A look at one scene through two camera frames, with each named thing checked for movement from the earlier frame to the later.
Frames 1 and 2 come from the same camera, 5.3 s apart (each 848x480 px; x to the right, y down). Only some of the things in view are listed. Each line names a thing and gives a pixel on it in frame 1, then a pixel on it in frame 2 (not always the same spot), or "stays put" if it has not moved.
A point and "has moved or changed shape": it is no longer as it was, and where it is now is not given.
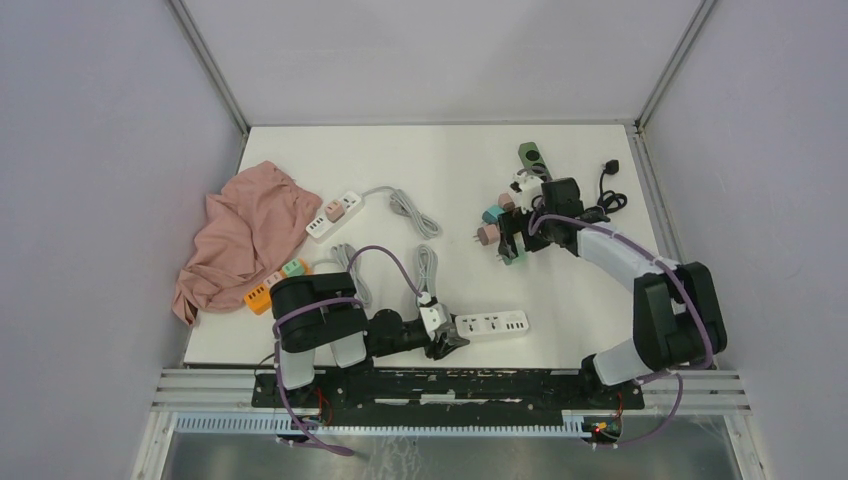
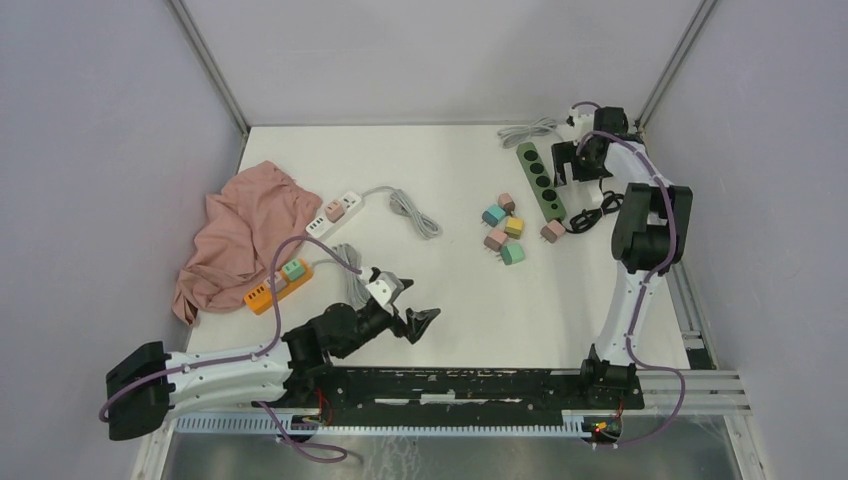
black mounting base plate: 445,397 stays put
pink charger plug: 488,234 has moved or changed shape
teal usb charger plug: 491,215 stays put
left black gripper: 447,343 to 417,322
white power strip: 319,229 stays put
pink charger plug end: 505,201 stays put
